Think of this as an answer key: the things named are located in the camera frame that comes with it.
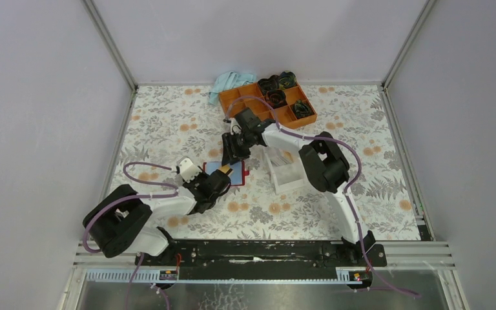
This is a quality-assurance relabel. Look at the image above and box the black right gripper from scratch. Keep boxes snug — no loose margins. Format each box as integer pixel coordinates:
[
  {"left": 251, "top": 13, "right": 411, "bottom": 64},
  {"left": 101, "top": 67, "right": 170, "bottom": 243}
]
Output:
[{"left": 221, "top": 130, "right": 253, "bottom": 167}]

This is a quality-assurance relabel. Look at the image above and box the gold credit card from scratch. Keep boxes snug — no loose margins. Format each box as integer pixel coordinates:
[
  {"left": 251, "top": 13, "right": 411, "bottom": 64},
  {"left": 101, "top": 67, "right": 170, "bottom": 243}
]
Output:
[{"left": 218, "top": 165, "right": 233, "bottom": 175}]

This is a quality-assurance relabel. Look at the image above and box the red leather card holder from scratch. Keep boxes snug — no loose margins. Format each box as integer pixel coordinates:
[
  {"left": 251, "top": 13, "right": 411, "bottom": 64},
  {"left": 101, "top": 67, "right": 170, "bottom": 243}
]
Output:
[{"left": 203, "top": 161, "right": 249, "bottom": 186}]

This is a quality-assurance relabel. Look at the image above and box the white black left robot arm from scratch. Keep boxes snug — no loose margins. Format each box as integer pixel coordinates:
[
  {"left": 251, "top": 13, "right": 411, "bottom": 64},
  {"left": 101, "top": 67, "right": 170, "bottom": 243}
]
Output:
[{"left": 82, "top": 166, "right": 233, "bottom": 265}]

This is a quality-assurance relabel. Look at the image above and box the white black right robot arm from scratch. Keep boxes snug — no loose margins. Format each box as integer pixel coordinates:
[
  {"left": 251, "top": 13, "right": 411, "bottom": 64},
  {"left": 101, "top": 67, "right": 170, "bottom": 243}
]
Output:
[{"left": 222, "top": 108, "right": 375, "bottom": 266}]

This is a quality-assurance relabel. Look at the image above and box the stack of white cards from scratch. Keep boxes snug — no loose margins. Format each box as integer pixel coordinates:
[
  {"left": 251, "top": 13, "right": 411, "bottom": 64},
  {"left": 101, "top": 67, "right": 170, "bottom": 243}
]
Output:
[{"left": 270, "top": 153, "right": 293, "bottom": 167}]

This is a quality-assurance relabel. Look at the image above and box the white card box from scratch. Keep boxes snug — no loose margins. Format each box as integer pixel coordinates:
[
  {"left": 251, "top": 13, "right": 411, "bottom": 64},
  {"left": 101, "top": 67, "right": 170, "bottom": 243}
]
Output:
[{"left": 263, "top": 147, "right": 308, "bottom": 194}]

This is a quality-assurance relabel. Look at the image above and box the floral patterned table mat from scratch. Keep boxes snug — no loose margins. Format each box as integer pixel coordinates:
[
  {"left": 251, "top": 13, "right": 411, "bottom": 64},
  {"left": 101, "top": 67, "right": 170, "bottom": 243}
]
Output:
[{"left": 108, "top": 85, "right": 420, "bottom": 240}]

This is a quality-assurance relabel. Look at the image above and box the rolled tie orange pattern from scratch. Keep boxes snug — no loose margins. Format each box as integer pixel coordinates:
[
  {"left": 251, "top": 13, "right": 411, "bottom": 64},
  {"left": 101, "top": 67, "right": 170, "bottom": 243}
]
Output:
[{"left": 265, "top": 89, "right": 287, "bottom": 109}]

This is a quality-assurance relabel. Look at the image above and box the light blue cloth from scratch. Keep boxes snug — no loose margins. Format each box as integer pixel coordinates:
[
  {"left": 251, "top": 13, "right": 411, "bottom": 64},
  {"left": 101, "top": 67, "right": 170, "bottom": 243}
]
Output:
[{"left": 209, "top": 71, "right": 257, "bottom": 105}]

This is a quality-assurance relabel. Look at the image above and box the orange wooden compartment tray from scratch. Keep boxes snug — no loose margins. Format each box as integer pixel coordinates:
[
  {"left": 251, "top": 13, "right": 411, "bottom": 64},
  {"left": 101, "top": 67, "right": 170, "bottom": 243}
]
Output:
[{"left": 218, "top": 82, "right": 318, "bottom": 129}]

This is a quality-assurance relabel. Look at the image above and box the rolled tie dark striped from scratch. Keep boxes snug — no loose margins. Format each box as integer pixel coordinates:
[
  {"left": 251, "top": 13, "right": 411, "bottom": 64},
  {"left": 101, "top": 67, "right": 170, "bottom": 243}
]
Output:
[{"left": 257, "top": 74, "right": 280, "bottom": 96}]

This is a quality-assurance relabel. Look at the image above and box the rolled tie green pattern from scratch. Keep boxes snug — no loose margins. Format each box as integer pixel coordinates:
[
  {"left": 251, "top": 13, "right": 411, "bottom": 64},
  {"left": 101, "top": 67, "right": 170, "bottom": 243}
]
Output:
[{"left": 291, "top": 99, "right": 315, "bottom": 119}]

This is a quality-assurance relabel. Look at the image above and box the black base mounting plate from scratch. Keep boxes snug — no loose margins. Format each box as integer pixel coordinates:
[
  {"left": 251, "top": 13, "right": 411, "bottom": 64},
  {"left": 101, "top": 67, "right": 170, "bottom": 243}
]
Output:
[{"left": 135, "top": 240, "right": 388, "bottom": 280}]

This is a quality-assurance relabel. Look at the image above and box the rolled tie yellow green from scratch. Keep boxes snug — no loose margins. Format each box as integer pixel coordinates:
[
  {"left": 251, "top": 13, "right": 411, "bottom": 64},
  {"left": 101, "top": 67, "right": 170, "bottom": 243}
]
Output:
[{"left": 278, "top": 71, "right": 297, "bottom": 89}]

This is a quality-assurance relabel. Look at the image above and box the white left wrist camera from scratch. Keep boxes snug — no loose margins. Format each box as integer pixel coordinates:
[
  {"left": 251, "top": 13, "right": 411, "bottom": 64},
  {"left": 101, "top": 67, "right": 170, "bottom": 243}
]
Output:
[{"left": 176, "top": 156, "right": 203, "bottom": 183}]

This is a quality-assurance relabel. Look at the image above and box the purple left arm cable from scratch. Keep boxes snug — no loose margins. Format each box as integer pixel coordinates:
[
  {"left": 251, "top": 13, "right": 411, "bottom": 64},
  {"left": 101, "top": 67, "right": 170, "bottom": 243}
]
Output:
[{"left": 81, "top": 161, "right": 180, "bottom": 310}]

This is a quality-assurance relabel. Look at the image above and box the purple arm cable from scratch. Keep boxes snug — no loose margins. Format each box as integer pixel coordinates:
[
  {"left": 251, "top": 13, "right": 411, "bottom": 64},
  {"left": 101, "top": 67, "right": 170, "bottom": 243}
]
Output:
[
  {"left": 224, "top": 96, "right": 422, "bottom": 300},
  {"left": 81, "top": 161, "right": 180, "bottom": 310}
]

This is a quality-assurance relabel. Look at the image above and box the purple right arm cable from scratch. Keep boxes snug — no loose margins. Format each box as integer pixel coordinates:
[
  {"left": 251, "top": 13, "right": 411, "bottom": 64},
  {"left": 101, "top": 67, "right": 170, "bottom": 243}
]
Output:
[{"left": 224, "top": 96, "right": 422, "bottom": 300}]

